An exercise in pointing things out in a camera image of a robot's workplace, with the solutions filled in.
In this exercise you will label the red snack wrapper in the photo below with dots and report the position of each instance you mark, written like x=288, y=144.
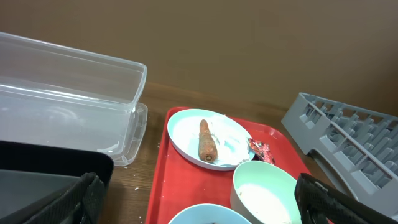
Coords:
x=262, y=151

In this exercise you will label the orange carrot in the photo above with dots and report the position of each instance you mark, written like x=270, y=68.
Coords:
x=207, y=150

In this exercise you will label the clear plastic waste bin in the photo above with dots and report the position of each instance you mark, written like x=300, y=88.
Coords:
x=58, y=96

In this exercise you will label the small light blue bowl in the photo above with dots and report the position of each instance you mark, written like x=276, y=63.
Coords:
x=208, y=213

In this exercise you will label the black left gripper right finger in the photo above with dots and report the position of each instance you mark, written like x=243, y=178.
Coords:
x=318, y=203

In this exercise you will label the black food waste tray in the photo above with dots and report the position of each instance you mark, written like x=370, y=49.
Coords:
x=31, y=172

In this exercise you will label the green bowl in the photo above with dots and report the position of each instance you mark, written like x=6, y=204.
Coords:
x=264, y=193

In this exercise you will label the red serving tray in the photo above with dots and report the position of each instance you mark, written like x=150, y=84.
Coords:
x=179, y=183

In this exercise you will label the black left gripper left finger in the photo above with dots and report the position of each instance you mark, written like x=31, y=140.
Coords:
x=80, y=203

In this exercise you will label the grey dishwasher rack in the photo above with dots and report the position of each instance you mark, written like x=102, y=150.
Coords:
x=356, y=148

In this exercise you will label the large light blue plate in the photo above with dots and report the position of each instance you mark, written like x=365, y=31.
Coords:
x=183, y=128

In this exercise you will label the white napkin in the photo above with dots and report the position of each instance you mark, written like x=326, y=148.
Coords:
x=232, y=146

